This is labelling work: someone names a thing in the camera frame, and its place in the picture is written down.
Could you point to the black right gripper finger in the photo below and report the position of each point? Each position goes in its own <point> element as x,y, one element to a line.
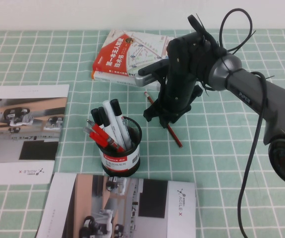
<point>175,117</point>
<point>164,121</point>

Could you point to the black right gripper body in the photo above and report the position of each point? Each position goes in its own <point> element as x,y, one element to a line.
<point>182,74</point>

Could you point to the red pencil with eraser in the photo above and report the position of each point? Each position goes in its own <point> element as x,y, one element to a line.
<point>177,140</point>

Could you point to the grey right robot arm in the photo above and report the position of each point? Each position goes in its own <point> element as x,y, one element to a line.
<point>251,96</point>

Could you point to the black mesh pen holder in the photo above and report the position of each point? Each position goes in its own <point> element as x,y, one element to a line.
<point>122,163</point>

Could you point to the white marker black cap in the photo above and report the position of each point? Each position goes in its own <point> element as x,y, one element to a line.
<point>102,117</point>
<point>118,121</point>
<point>94,114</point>

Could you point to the white marker grey end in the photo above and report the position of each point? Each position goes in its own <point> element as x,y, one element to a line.
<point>111,119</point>

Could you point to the green checkered tablecloth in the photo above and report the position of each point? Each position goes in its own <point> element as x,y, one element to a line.
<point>219,161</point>

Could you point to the red map cover book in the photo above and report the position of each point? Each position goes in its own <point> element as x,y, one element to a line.
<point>122,57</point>

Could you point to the AgileX printed brochure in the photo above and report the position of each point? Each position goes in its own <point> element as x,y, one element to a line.
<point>157,198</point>
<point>33,148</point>

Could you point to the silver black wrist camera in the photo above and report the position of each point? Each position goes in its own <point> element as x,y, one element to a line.
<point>149,78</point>

